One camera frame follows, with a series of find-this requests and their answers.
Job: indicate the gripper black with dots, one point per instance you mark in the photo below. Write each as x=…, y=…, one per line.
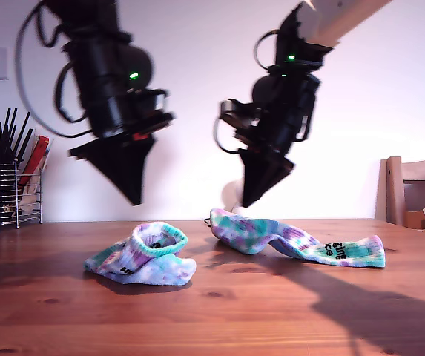
x=286, y=137
x=112, y=126

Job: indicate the tie-dye Hugging Face sock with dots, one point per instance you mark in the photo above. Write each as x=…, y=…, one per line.
x=356, y=254
x=160, y=270

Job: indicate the red and yellow paper packet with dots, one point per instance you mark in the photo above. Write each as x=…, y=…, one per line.
x=37, y=154

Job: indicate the white paper packet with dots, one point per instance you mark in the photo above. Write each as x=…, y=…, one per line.
x=30, y=198

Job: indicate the black chopstick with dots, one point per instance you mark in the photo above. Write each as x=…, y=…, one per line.
x=4, y=126
x=11, y=126
x=25, y=145
x=20, y=136

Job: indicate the wooden chair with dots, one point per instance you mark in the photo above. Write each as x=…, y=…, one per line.
x=392, y=191

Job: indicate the brown cardboard box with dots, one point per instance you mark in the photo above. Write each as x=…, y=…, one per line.
x=414, y=219

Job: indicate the white round security camera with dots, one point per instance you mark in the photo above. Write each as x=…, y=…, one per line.
x=232, y=196

